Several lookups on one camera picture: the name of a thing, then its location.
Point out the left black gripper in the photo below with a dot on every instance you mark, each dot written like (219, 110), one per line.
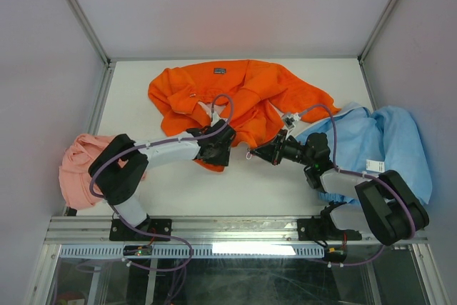
(223, 158)

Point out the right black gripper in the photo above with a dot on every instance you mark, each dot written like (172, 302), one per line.
(270, 151)

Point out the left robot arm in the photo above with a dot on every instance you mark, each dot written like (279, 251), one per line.
(182, 147)

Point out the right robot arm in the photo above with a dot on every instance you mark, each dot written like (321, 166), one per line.
(382, 204)

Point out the light blue jacket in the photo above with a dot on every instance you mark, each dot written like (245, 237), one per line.
(388, 135)

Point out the pink cloth garment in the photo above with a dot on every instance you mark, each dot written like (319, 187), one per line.
(85, 173)

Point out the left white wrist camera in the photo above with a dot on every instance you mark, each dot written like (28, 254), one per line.
(215, 118)

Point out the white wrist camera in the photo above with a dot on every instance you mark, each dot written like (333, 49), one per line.
(289, 120)
(215, 118)

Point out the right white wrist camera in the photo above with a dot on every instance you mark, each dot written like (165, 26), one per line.
(289, 120)

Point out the aluminium front rail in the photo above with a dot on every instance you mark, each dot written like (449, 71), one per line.
(194, 229)

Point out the white slotted cable duct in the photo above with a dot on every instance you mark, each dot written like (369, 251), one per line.
(221, 250)

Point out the right aluminium frame post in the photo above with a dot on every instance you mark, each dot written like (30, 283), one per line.
(381, 22)

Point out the aluminium frame post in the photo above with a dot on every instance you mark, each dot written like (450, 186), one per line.
(381, 22)
(88, 30)

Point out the left aluminium frame post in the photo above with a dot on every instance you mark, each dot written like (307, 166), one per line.
(88, 30)

